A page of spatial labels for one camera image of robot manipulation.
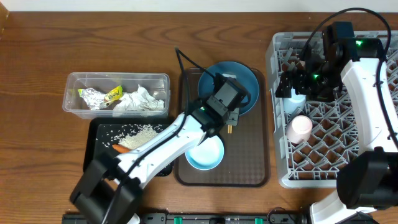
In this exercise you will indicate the spilled white rice pile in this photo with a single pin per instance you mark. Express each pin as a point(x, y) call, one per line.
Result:
point(131, 136)

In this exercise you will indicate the clear plastic bin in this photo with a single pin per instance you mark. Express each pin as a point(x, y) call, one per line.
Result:
point(157, 84)

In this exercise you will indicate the pink cup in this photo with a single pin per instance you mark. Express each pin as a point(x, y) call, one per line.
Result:
point(299, 129)

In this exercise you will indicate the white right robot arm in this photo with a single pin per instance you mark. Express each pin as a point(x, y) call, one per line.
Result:
point(369, 182)

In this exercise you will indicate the dark blue plate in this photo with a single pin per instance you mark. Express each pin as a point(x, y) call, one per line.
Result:
point(244, 76)

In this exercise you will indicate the crumpled white tissue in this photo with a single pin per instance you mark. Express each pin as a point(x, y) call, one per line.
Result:
point(139, 100)

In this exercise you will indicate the light blue rice bowl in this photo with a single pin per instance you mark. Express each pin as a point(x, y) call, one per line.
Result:
point(207, 155)

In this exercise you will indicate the light blue cup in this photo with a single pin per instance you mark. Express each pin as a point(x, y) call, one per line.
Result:
point(294, 102)

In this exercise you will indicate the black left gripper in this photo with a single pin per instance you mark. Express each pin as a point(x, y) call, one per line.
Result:
point(235, 116)

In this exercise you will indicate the grey dishwasher rack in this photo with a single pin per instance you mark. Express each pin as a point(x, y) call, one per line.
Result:
point(311, 155)

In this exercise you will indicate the brown serving tray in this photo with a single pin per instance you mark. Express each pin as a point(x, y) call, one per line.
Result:
point(246, 152)

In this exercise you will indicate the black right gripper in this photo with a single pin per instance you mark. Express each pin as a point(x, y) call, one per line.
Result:
point(299, 76)

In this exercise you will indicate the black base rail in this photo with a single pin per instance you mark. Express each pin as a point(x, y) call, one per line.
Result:
point(162, 218)

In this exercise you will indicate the black waste tray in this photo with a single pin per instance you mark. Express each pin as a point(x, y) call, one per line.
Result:
point(94, 148)

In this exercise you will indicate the yellow snack wrapper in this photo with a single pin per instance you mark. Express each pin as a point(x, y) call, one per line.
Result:
point(114, 94)

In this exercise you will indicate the crumpled aluminium foil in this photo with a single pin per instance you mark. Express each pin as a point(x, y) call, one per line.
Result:
point(93, 98)

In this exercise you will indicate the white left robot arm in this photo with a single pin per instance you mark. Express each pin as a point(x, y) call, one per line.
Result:
point(111, 188)

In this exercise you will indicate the orange carrot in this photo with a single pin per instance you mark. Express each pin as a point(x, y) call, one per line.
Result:
point(120, 149)

